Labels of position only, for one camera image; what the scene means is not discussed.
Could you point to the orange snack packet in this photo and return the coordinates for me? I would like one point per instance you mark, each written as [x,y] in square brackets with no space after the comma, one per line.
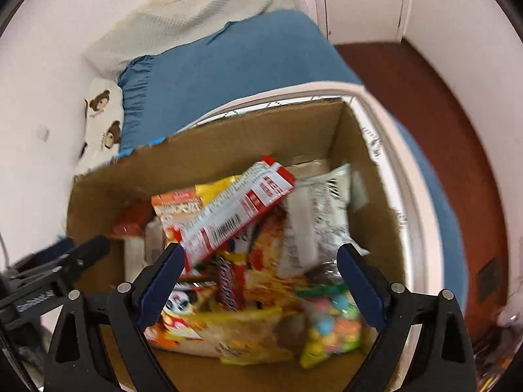
[171,212]

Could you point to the bear print pillow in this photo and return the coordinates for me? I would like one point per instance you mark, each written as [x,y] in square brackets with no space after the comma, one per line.
[102,122]

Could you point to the red chocolate bar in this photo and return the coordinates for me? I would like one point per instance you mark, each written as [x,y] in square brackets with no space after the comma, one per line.
[231,286]

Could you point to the yellow snack packet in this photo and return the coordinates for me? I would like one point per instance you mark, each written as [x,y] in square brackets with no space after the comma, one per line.
[237,335]
[216,190]

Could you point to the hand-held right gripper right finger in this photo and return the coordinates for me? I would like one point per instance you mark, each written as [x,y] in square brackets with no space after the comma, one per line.
[359,281]

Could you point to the orange noodle print packet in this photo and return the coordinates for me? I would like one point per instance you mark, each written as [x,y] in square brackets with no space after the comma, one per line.
[273,261]

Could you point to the silver and white snack packet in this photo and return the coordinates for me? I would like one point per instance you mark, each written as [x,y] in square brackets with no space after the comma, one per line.
[322,220]

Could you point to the red and white snack packet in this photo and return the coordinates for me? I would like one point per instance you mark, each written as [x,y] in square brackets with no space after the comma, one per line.
[237,212]

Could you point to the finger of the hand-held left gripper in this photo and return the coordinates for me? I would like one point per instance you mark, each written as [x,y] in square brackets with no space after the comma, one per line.
[90,251]
[57,249]

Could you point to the blue printed cardboard box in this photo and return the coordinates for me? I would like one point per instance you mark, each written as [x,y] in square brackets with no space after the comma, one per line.
[245,139]

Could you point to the black floor outlet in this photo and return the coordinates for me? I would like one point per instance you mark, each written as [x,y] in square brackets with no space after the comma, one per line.
[490,279]

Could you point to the panda print snack packet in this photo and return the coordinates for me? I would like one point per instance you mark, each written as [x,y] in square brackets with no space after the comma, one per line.
[179,304]

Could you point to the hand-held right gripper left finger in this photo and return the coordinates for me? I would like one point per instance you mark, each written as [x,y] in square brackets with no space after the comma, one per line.
[163,277]

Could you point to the bag of colourful candy balls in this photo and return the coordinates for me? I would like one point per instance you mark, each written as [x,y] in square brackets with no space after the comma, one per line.
[331,326]

